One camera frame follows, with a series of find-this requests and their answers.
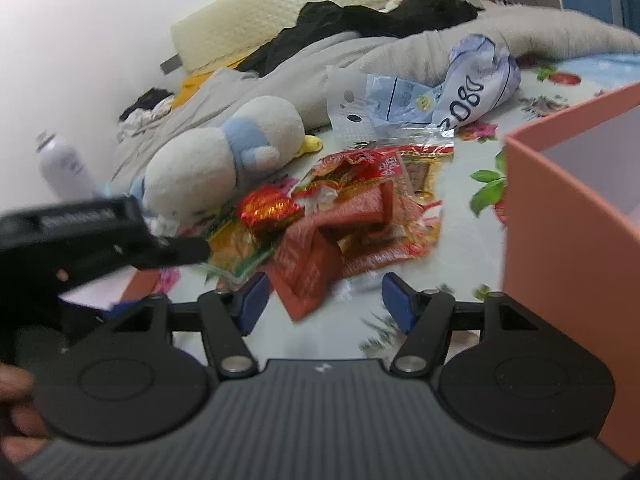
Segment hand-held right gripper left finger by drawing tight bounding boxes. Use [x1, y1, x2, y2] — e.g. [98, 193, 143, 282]
[107, 271, 271, 378]

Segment white and blue plush toy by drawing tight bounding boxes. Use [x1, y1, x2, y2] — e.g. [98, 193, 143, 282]
[131, 96, 322, 233]

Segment pile of snack packets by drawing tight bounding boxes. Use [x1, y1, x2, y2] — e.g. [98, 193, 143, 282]
[207, 142, 456, 322]

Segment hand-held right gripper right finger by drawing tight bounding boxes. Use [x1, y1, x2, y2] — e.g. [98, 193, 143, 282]
[381, 272, 543, 376]

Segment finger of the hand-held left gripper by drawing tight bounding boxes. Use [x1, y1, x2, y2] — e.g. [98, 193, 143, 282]
[131, 234, 211, 270]

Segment black clothes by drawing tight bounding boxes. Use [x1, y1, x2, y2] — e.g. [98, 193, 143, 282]
[240, 0, 484, 74]

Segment deep pink cardboard box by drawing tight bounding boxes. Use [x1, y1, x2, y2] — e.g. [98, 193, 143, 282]
[502, 82, 640, 461]

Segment white spray bottle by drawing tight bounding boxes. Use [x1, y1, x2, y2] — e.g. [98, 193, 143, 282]
[36, 131, 99, 202]

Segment clear plastic bag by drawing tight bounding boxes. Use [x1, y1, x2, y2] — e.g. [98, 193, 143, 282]
[326, 65, 455, 144]

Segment light blue bedsheet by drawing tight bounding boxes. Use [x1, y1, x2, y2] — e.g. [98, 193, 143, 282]
[560, 52, 640, 97]

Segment grey blanket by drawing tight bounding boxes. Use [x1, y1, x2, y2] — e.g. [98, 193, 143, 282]
[111, 0, 640, 181]

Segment pile of folded clothes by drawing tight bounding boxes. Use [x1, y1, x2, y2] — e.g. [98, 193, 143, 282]
[119, 87, 176, 136]

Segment person's left hand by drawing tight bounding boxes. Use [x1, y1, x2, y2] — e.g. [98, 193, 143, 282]
[0, 364, 51, 443]

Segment cream quilted headboard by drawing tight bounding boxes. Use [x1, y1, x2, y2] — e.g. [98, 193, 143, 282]
[170, 0, 466, 74]

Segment shallow pink box lid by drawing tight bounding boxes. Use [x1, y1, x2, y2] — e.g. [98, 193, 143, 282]
[59, 266, 168, 313]

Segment floral tablecloth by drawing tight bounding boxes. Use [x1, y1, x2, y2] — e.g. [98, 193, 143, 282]
[165, 62, 640, 361]

